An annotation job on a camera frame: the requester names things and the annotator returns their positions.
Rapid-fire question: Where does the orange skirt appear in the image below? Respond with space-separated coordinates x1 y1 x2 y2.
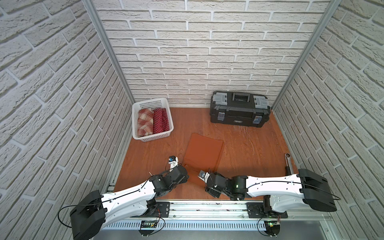
182 133 224 188

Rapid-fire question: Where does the red polka dot skirt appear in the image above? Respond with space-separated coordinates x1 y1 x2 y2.
153 108 170 134

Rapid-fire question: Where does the white plastic basket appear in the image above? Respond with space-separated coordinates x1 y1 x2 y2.
132 98 174 142

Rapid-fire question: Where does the red plaid skirt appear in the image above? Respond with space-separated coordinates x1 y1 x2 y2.
137 109 154 138

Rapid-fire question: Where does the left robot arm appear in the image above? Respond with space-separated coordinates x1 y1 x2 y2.
66 165 189 240

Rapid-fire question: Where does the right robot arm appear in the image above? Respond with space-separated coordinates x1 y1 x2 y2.
199 169 341 215

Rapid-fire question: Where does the left controller board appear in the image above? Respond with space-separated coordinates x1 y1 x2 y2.
139 220 159 237

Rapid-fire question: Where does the controller board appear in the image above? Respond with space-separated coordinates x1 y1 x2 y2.
264 221 281 237
139 220 159 237

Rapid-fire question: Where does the right controller board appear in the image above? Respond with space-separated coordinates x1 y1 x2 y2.
264 221 281 237

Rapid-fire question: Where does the black plastic toolbox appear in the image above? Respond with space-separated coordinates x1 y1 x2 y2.
210 91 271 128

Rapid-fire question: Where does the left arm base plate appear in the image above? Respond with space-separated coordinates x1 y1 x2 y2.
142 201 171 218

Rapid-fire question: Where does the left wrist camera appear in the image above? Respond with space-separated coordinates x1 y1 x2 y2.
168 156 179 169

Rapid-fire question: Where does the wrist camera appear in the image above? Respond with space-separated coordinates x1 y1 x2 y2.
198 170 210 183
168 156 179 169

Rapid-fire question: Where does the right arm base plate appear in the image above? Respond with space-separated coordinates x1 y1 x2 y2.
246 202 288 219

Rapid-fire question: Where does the aluminium mounting rail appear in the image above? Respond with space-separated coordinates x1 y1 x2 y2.
103 200 332 226

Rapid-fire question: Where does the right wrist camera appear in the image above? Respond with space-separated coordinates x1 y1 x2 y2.
198 170 210 183

